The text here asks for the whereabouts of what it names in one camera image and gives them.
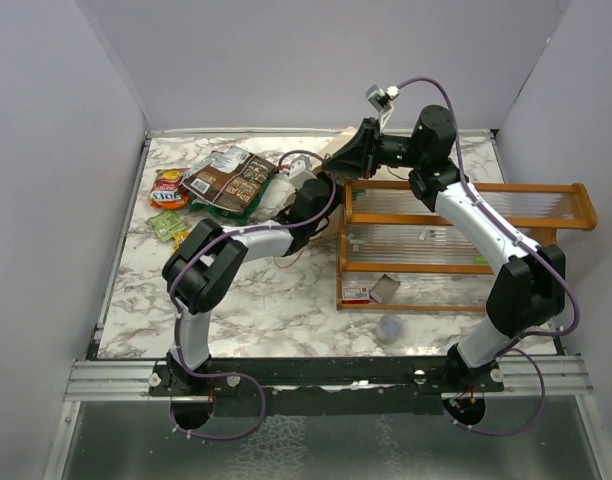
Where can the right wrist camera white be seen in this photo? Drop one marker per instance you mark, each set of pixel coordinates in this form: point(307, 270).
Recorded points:
point(382, 101)

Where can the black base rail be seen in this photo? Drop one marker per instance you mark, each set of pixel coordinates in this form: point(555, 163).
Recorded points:
point(320, 386)

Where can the light green snack packet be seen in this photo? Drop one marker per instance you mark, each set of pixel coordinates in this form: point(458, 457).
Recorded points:
point(166, 224)

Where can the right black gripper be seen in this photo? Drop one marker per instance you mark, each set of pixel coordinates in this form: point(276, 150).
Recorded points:
point(359, 158)

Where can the dark brown snack bag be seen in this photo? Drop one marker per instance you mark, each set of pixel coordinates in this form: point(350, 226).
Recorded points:
point(234, 192)

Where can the red white small box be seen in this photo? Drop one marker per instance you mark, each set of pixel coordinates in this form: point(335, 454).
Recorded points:
point(355, 295)

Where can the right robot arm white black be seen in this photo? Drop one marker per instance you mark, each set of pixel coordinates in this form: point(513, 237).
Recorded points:
point(528, 289)

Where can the yellow orange snack packet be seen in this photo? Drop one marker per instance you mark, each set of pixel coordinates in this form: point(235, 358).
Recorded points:
point(179, 238)

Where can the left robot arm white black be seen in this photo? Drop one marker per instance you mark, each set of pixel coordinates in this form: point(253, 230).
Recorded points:
point(199, 274)

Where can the wooden tiered rack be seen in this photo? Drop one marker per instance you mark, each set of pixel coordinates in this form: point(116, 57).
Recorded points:
point(384, 229)

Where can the aluminium frame rail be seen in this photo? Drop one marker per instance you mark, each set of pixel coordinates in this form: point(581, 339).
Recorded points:
point(128, 380)

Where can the grey open small carton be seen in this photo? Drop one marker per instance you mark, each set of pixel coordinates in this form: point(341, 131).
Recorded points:
point(384, 289)

